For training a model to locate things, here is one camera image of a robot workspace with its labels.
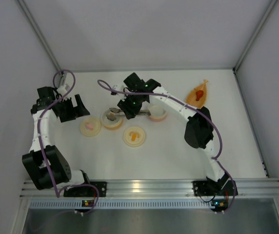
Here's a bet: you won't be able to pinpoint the metal food tongs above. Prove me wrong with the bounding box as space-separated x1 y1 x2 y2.
105 107 151 121

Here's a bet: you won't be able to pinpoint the cream lid pink handle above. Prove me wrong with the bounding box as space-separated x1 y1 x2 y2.
80 117 101 137

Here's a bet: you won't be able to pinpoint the red toy chicken drumstick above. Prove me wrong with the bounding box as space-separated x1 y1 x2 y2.
196 90 204 101

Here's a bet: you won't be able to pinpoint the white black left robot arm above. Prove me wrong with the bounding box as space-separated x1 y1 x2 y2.
22 84 90 190

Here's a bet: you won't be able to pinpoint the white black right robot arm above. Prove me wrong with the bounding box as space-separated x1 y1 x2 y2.
110 79 237 196

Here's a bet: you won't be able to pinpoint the orange lunch bowl white inside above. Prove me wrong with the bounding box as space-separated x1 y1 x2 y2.
100 110 123 130

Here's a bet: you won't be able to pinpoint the pink lunch bowl white inside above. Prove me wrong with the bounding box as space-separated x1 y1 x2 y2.
148 104 167 122

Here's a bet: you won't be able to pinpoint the fish-shaped woven bamboo tray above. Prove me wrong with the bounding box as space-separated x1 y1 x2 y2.
186 79 208 109

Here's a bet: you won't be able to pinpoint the cream lid orange handle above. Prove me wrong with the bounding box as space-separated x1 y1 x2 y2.
123 126 146 148

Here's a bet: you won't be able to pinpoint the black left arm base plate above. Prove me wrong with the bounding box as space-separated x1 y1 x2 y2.
63 181 107 197

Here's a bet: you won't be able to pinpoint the slotted grey cable duct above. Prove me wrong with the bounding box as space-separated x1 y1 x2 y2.
29 199 212 209

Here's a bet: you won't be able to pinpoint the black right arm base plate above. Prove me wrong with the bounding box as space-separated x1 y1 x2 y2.
192 180 238 197

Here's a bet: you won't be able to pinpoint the aluminium frame post left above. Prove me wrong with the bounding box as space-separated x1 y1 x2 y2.
15 0 61 71

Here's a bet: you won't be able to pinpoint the aluminium frame post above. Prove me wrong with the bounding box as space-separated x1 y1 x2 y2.
232 0 279 75
15 0 61 71

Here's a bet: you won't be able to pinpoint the aluminium frame post right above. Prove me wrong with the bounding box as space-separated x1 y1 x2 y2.
232 0 279 75

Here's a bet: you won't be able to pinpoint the aluminium front mounting rail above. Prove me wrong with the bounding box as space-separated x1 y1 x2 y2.
19 177 279 200

